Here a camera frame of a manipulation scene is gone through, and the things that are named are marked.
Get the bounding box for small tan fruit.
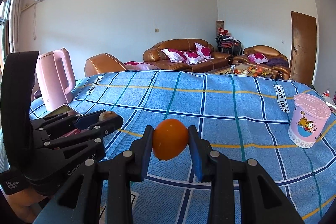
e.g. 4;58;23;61
98;111;117;122

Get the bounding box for coffee table with fruits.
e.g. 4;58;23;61
209;63;275;79

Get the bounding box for left hand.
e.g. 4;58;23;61
1;187;47;223

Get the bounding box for pink metal tin box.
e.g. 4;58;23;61
43;104;90;138

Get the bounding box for pink electric kettle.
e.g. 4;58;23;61
36;48;76;111

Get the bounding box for orange rear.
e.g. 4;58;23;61
152;119;189;161

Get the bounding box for brown leather chair left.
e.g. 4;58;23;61
84;53;127;77

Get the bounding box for blue plaid tablecloth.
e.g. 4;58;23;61
69;71;335;223

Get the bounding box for pink Garfield cup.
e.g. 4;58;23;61
288;93;331;149

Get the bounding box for brown leather sofa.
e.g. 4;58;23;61
143;39;233;73

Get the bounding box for pink flower pillow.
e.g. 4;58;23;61
195;43;212;60

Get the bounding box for brown leather armchair right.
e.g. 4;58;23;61
232;45;290;80

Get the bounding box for stacked dark chairs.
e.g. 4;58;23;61
215;28;242;56

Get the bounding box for brown wooden door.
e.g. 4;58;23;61
290;11;317;85

